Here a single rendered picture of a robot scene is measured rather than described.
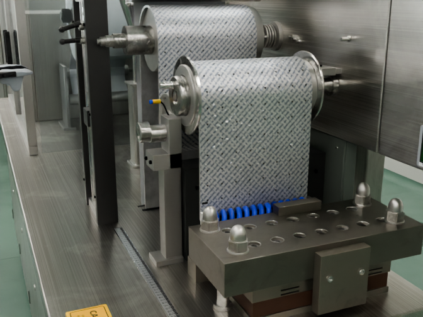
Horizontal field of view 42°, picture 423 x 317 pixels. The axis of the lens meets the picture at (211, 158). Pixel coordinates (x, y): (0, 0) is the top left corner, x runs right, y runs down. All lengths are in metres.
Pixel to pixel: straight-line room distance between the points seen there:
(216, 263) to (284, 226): 0.17
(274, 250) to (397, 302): 0.27
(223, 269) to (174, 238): 0.28
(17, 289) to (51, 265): 1.85
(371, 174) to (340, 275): 0.49
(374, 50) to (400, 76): 0.09
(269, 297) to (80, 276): 0.39
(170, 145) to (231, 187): 0.14
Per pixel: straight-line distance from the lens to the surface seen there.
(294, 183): 1.12
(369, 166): 1.40
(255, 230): 0.99
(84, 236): 1.31
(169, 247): 1.15
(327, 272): 0.95
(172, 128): 1.06
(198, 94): 0.98
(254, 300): 0.94
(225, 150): 1.03
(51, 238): 1.32
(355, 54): 1.13
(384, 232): 1.03
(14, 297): 2.97
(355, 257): 0.98
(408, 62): 1.02
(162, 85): 1.02
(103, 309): 0.98
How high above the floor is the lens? 1.43
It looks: 16 degrees down
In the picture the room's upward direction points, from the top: straight up
